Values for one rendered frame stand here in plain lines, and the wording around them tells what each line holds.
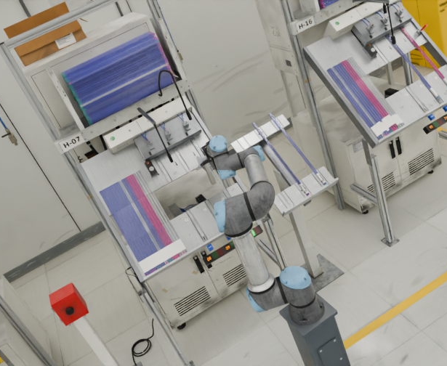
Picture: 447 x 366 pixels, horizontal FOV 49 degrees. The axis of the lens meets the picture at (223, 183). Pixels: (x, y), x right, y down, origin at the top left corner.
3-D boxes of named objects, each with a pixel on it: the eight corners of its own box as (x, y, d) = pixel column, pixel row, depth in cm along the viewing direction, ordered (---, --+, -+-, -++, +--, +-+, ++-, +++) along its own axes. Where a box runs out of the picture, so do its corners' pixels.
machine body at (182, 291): (271, 277, 317) (240, 202, 286) (176, 336, 303) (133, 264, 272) (230, 233, 372) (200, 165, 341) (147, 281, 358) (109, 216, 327)
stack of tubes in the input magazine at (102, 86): (177, 81, 259) (156, 33, 245) (89, 125, 249) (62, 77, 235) (169, 77, 269) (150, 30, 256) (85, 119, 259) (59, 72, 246)
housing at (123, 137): (192, 118, 278) (192, 106, 264) (114, 158, 268) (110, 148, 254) (185, 107, 280) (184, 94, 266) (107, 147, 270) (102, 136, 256)
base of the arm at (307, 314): (331, 311, 208) (326, 294, 203) (303, 331, 204) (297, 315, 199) (310, 292, 221) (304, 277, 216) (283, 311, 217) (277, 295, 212)
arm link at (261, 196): (277, 192, 178) (257, 137, 221) (248, 201, 179) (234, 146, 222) (286, 216, 184) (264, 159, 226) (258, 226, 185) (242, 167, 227)
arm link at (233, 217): (290, 309, 202) (248, 200, 179) (256, 320, 203) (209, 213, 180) (285, 291, 213) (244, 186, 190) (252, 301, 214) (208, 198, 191)
